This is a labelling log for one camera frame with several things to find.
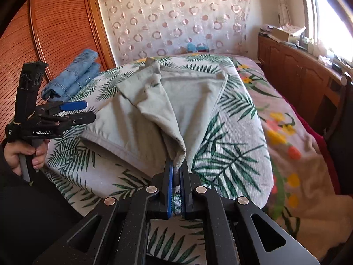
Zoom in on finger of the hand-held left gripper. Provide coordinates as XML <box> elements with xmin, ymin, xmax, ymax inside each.
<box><xmin>37</xmin><ymin>112</ymin><xmax>96</xmax><ymax>128</ymax></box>
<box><xmin>36</xmin><ymin>100</ymin><xmax>88</xmax><ymax>114</ymax></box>

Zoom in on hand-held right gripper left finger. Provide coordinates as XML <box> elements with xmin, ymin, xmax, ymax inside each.
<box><xmin>33</xmin><ymin>159</ymin><xmax>175</xmax><ymax>265</ymax></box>

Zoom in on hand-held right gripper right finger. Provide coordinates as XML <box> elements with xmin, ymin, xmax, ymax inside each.
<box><xmin>179</xmin><ymin>160</ymin><xmax>321</xmax><ymax>265</ymax></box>

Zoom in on grey pants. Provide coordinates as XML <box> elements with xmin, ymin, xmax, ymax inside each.
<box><xmin>81</xmin><ymin>57</ymin><xmax>229</xmax><ymax>196</ymax></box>

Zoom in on person's left forearm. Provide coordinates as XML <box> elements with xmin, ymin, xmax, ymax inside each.
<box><xmin>0</xmin><ymin>142</ymin><xmax>83</xmax><ymax>265</ymax></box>

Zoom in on person's left hand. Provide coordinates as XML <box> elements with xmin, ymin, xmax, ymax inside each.
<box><xmin>3</xmin><ymin>138</ymin><xmax>52</xmax><ymax>176</ymax></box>

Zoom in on folded blue jeans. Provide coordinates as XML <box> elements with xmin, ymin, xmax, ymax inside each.
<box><xmin>41</xmin><ymin>48</ymin><xmax>101</xmax><ymax>101</ymax></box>

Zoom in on palm leaf printed blanket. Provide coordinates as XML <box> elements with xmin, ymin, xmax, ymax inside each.
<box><xmin>45</xmin><ymin>55</ymin><xmax>274</xmax><ymax>265</ymax></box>

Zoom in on wooden slatted wardrobe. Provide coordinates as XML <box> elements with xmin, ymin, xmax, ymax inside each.
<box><xmin>0</xmin><ymin>0</ymin><xmax>116</xmax><ymax>144</ymax></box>

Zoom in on floral fleece blanket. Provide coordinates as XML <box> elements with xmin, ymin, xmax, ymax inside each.
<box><xmin>234</xmin><ymin>57</ymin><xmax>343</xmax><ymax>260</ymax></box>

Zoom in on circle patterned sheer curtain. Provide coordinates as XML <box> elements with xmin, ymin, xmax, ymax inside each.
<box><xmin>98</xmin><ymin>0</ymin><xmax>252</xmax><ymax>67</ymax></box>

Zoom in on small blue toy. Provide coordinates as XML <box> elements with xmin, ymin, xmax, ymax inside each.
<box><xmin>186</xmin><ymin>42</ymin><xmax>210</xmax><ymax>53</ymax></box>

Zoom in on red blanket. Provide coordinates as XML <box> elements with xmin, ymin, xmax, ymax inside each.
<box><xmin>287</xmin><ymin>102</ymin><xmax>343</xmax><ymax>194</ymax></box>

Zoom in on black chair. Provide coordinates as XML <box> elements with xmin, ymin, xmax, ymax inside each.
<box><xmin>322</xmin><ymin>71</ymin><xmax>353</xmax><ymax>200</ymax></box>

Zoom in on wooden side cabinet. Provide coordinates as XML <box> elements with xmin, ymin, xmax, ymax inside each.
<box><xmin>257</xmin><ymin>32</ymin><xmax>348</xmax><ymax>133</ymax></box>

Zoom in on cardboard box with papers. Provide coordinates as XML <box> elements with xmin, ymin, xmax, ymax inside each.
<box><xmin>259</xmin><ymin>23</ymin><xmax>307</xmax><ymax>44</ymax></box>

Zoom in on row of small bottles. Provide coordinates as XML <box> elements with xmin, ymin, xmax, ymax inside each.
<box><xmin>296</xmin><ymin>36</ymin><xmax>353</xmax><ymax>73</ymax></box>

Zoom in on white window curtain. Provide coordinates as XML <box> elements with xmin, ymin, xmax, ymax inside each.
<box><xmin>269</xmin><ymin>0</ymin><xmax>293</xmax><ymax>26</ymax></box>

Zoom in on window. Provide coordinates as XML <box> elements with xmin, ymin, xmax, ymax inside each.
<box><xmin>300</xmin><ymin>0</ymin><xmax>353</xmax><ymax>69</ymax></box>

